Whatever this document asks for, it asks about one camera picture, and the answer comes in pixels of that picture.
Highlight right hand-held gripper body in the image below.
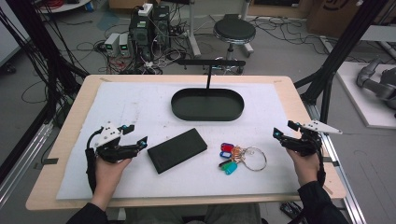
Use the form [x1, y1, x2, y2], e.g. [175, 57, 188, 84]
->
[280, 119, 344, 158]

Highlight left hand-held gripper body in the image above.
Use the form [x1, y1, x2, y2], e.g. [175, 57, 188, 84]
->
[92, 121, 140, 163]

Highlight black wallet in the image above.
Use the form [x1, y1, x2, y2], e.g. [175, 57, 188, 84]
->
[147, 127, 208, 175]

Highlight key ring with coloured tags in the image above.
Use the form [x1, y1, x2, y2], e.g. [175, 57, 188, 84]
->
[218, 142, 268, 176]

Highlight black oval tray with hanger bar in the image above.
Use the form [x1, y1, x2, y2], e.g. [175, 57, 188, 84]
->
[170, 59, 247, 122]

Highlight person's right hand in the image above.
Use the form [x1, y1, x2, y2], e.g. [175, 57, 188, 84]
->
[285, 147, 320, 188]

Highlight person's left hand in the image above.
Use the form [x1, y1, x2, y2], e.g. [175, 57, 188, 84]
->
[91, 154, 134, 213]

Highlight white foam mat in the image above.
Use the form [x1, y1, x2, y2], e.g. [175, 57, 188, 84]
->
[55, 80, 302, 201]

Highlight white platform board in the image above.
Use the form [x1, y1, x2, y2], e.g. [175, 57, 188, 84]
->
[335, 60, 396, 131]

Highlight small black device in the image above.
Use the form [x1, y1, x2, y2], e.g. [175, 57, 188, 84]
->
[279, 201, 303, 220]

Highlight grey power supply unit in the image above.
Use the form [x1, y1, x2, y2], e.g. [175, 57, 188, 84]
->
[104, 32, 121, 58]
[118, 33, 132, 58]

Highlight black computer tower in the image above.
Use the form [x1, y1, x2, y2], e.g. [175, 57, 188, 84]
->
[128, 12, 152, 62]
[151, 4, 172, 52]

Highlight person's legs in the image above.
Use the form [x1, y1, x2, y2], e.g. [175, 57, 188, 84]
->
[123, 203, 263, 224]

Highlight black round stool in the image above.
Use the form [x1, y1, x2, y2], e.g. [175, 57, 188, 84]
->
[212, 13, 257, 61]

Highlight cardboard box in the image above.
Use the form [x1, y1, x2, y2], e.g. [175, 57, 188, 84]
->
[305, 0, 363, 39]

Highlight white desk leg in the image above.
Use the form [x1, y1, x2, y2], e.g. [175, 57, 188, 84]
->
[186, 0, 203, 59]

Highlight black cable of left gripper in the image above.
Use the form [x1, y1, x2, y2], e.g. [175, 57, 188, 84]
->
[84, 126, 105, 194]

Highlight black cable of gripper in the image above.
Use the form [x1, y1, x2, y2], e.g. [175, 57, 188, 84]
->
[313, 132, 327, 189]
[84, 126, 105, 194]

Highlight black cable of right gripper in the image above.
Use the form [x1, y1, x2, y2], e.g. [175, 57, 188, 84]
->
[313, 132, 327, 189]

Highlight aluminium rail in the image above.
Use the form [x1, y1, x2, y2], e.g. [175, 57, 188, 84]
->
[303, 101, 368, 224]
[0, 119, 54, 208]

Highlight black metal frame post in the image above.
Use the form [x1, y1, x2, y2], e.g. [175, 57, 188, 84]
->
[293, 0, 382, 124]

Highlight tangle of floor cables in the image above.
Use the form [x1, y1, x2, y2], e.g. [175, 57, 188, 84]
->
[248, 15, 359, 63]

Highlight bundle of black cables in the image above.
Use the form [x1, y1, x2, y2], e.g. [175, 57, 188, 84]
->
[0, 0, 90, 129]

